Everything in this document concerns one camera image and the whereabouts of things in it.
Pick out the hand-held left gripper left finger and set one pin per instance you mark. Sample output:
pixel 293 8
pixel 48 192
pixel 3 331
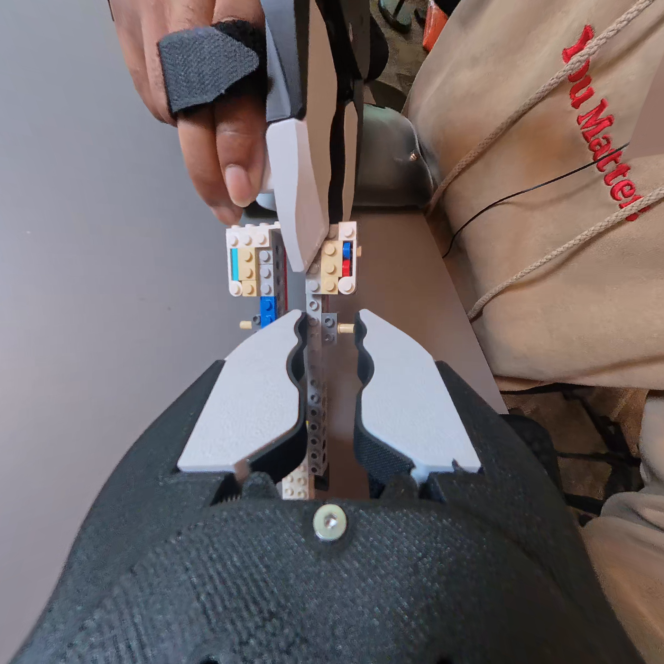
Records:
pixel 244 410

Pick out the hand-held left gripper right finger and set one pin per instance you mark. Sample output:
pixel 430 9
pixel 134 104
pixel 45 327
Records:
pixel 410 410

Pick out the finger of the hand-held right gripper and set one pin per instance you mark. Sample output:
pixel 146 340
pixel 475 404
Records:
pixel 351 155
pixel 298 197

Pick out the grey lego beam build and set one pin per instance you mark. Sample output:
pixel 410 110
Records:
pixel 315 415

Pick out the black chair armrest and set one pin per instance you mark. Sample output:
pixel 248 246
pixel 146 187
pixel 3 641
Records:
pixel 399 155

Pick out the person's beige hoodie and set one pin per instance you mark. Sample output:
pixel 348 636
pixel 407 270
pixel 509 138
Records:
pixel 544 285

